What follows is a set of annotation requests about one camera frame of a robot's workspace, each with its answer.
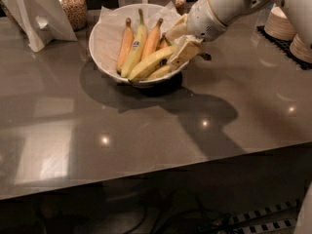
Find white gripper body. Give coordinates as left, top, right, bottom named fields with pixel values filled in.
left=186, top=0, right=227, bottom=42

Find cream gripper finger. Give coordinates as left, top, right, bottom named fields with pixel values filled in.
left=167, top=38, right=202, bottom=69
left=166, top=14, right=188, bottom=40

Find large front yellow banana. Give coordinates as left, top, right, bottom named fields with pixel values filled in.
left=128, top=46, right=176, bottom=83

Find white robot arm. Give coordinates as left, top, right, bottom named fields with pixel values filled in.
left=166, top=0, right=312, bottom=48

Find small orange banana behind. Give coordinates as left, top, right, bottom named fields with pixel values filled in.
left=157, top=34, right=171, bottom=50

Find small glass jar behind bowl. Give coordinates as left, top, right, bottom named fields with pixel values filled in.
left=175, top=0, right=186, bottom=15

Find orange banana middle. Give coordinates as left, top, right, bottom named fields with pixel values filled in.
left=141, top=18, right=163, bottom=59

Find yellow banana at bottom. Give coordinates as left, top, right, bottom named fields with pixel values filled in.
left=144, top=65, right=173, bottom=81

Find green-yellow banana with sticker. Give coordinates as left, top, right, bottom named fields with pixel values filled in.
left=121, top=9, right=147, bottom=78

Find white ceramic bowl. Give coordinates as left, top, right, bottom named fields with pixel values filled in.
left=88, top=3, right=197, bottom=89

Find orange banana far left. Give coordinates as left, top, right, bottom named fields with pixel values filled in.
left=117, top=18, right=134, bottom=73

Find white paper bowl liner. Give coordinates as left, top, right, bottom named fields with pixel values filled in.
left=89, top=2, right=180, bottom=76

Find black rubber mat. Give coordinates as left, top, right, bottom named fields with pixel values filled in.
left=256, top=26, right=312, bottom=70

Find glass jar of cereal left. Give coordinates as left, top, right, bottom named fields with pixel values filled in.
left=59, top=0, right=88, bottom=31

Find white folded sign stand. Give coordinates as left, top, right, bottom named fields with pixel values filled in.
left=2, top=0, right=77, bottom=52

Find black white striped floor strip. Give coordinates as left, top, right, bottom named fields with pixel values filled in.
left=208, top=198, right=301, bottom=234

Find black floor cable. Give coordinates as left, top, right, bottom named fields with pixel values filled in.
left=123, top=192, right=235, bottom=234

